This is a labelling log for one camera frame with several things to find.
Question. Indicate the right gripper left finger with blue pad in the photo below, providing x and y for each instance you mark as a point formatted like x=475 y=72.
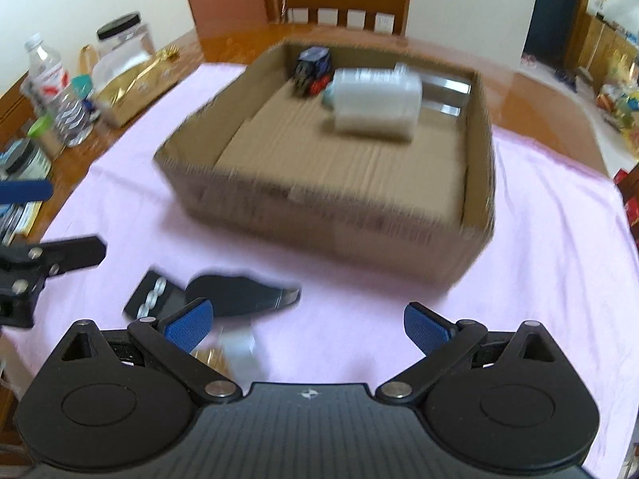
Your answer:
x=167 y=343

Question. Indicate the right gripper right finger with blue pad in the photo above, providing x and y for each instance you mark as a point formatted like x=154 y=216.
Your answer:
x=446 y=345

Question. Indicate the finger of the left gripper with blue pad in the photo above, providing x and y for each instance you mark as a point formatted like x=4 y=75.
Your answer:
x=50 y=259
x=25 y=191

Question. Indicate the black digital timer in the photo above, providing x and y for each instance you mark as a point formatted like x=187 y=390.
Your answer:
x=155 y=296

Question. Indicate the white medical bottle green label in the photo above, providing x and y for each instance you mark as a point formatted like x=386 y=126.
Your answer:
x=378 y=102

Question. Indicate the black toy train block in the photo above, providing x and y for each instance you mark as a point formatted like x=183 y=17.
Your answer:
x=312 y=71

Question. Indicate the dark round tin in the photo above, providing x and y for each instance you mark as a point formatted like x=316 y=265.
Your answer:
x=24 y=160

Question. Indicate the capsule bottle silver cap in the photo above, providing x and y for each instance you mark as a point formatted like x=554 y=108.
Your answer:
x=236 y=354

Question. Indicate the small green-lid container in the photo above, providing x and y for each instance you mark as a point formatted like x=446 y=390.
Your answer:
x=42 y=132

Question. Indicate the black teardrop-shaped device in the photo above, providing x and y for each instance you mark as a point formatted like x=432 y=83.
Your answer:
x=240 y=296

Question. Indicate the plastic water bottle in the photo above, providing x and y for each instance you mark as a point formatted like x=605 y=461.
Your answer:
x=52 y=83

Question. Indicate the gold foil tissue pack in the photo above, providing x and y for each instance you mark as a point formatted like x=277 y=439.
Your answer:
x=130 y=93

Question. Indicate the pink tablecloth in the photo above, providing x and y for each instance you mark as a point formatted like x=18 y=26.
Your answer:
x=561 y=254

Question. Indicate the jar with black lid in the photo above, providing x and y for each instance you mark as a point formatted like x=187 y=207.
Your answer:
x=125 y=42

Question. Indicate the open cardboard box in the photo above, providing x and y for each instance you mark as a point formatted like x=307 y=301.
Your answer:
x=262 y=159

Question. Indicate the wooden side cabinet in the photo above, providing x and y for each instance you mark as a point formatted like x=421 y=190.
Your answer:
x=595 y=46

